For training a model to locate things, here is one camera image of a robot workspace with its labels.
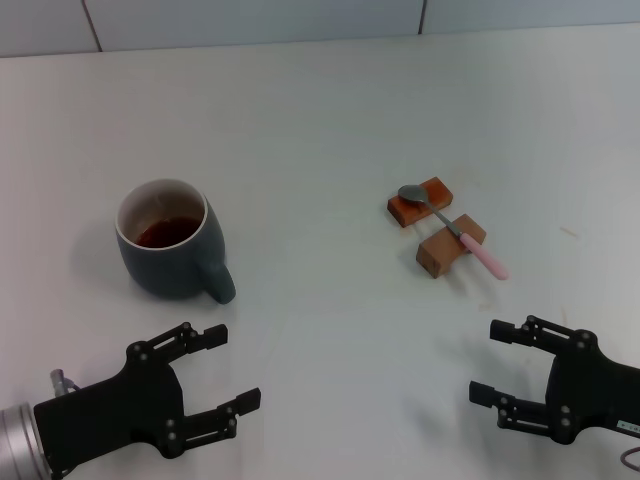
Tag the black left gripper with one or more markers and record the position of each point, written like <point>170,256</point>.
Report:
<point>110,410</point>

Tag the orange brown wooden block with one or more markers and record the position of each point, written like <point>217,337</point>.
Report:
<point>407,212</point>

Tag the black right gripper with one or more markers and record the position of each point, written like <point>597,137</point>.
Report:
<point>595,390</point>

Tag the grey mug with dark drink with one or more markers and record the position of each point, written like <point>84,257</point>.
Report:
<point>165,270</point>

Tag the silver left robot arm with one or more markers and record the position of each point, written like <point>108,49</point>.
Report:
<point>17,440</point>

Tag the light wooden arch block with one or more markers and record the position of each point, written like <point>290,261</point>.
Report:
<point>440,252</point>

